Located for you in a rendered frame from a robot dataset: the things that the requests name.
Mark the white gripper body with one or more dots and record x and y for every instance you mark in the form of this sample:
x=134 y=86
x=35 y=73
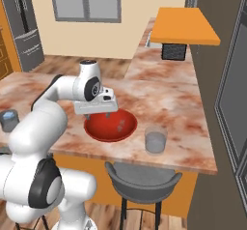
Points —
x=95 y=106

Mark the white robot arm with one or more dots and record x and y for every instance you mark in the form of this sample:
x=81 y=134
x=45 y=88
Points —
x=35 y=134

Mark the clear ice cube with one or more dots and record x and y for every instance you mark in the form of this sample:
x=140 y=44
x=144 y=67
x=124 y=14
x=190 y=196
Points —
x=120 y=129
x=122 y=122

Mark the red bowl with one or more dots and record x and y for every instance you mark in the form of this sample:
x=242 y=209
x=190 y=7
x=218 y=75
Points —
x=106 y=132

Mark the glass of water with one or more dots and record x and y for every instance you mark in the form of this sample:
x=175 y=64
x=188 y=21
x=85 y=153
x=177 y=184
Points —
x=8 y=121
x=155 y=142

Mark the orange island cabinet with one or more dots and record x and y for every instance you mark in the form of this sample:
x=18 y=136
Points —
x=96 y=176

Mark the grey sink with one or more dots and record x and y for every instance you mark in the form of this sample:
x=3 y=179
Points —
x=152 y=43

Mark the black box appliance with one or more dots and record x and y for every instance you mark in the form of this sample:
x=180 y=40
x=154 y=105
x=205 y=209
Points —
x=174 y=51

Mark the orange tall cupboard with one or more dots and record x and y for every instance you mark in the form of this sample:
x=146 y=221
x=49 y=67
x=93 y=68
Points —
x=6 y=53

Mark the grey framed window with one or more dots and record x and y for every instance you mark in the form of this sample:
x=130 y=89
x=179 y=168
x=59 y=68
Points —
x=85 y=0

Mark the grey fridge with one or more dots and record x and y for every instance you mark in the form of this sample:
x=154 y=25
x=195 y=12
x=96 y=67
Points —
x=22 y=21

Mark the grey framed glass door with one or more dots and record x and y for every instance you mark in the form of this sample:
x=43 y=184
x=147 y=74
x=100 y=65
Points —
x=233 y=105

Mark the large orange wall shelf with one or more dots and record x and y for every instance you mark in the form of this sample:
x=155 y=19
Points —
x=183 y=26

